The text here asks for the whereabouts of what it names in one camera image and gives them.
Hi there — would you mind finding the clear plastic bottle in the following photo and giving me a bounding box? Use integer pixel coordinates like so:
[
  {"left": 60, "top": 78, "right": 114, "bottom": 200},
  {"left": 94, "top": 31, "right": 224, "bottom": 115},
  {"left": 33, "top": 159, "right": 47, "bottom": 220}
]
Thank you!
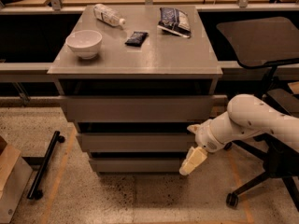
[{"left": 93, "top": 4, "right": 126, "bottom": 27}]

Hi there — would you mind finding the white ceramic bowl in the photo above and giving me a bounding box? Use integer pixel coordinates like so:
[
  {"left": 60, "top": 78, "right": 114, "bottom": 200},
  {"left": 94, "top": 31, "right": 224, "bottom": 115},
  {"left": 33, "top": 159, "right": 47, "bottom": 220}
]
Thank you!
[{"left": 65, "top": 30, "right": 103, "bottom": 59}]

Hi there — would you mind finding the grey drawer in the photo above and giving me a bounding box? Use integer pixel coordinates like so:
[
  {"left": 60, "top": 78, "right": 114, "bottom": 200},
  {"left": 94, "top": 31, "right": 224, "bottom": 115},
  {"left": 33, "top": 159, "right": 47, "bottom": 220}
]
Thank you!
[
  {"left": 77, "top": 133, "right": 194, "bottom": 152},
  {"left": 89, "top": 159, "right": 181, "bottom": 173},
  {"left": 60, "top": 95, "right": 213, "bottom": 122}
]

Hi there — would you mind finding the cardboard box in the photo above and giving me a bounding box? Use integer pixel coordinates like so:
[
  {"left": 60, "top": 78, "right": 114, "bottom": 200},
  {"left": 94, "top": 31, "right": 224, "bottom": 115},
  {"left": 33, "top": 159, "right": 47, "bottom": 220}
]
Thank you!
[{"left": 0, "top": 136, "right": 32, "bottom": 224}]

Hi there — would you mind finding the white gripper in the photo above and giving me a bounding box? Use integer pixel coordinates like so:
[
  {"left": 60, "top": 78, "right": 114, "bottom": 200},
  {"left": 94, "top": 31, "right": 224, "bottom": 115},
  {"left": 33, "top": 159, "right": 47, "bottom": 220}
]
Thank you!
[{"left": 179, "top": 119, "right": 225, "bottom": 175}]

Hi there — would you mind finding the black office chair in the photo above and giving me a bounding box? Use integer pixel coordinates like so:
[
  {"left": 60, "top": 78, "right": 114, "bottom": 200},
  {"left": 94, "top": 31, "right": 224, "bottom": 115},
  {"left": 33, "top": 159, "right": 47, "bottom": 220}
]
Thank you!
[{"left": 217, "top": 17, "right": 299, "bottom": 209}]

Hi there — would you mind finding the grey middle drawer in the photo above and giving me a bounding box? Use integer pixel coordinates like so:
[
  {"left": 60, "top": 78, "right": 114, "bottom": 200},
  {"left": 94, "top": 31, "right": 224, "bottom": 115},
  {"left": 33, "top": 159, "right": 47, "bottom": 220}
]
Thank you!
[{"left": 77, "top": 133, "right": 194, "bottom": 152}]

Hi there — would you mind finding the grey bottom drawer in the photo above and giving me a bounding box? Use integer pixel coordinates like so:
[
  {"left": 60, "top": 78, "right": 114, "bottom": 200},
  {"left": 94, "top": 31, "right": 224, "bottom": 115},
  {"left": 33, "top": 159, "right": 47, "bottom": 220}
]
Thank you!
[{"left": 89, "top": 159, "right": 181, "bottom": 173}]

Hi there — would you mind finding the grey top drawer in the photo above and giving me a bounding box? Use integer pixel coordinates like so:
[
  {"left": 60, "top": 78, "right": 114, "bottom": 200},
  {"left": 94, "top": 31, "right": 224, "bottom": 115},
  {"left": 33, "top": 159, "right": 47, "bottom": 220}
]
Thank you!
[{"left": 60, "top": 95, "right": 213, "bottom": 122}]

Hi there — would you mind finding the blue chip bag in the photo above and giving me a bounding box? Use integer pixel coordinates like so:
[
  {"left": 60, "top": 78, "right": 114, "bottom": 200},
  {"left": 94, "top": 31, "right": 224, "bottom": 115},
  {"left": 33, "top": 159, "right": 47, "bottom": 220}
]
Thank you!
[{"left": 158, "top": 7, "right": 192, "bottom": 38}]

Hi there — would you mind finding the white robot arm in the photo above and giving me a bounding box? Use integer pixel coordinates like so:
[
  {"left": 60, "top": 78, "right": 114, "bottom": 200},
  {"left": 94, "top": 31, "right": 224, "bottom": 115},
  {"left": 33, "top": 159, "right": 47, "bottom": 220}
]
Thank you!
[{"left": 179, "top": 94, "right": 299, "bottom": 175}]

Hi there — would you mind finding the grey drawer cabinet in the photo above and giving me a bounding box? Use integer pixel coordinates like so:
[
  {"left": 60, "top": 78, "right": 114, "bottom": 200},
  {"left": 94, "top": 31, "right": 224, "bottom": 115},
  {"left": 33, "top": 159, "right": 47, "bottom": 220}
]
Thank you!
[{"left": 48, "top": 6, "right": 222, "bottom": 161}]

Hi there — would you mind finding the small dark snack packet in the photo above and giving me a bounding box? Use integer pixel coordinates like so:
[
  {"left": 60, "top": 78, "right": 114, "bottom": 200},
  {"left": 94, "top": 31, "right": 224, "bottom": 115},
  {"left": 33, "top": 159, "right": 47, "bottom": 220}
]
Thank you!
[{"left": 125, "top": 31, "right": 148, "bottom": 47}]

